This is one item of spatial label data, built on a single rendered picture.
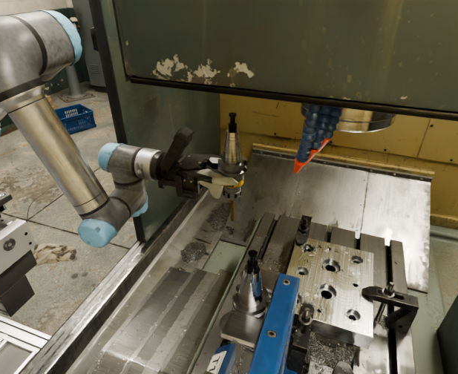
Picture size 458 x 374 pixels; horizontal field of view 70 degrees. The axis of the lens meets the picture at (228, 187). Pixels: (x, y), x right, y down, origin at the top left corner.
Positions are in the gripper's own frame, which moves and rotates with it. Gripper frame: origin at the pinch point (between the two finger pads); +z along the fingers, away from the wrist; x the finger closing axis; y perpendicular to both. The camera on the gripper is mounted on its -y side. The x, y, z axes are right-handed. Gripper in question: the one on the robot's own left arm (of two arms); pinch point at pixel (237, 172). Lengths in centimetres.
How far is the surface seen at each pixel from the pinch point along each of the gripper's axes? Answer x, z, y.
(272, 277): 16.2, 12.5, 11.4
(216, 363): 21.3, 2.5, 38.5
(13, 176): -128, -279, 130
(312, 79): 32.5, 17.3, -29.7
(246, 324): 27.2, 11.0, 11.4
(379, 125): 5.8, 25.1, -16.7
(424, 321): -36, 60, 72
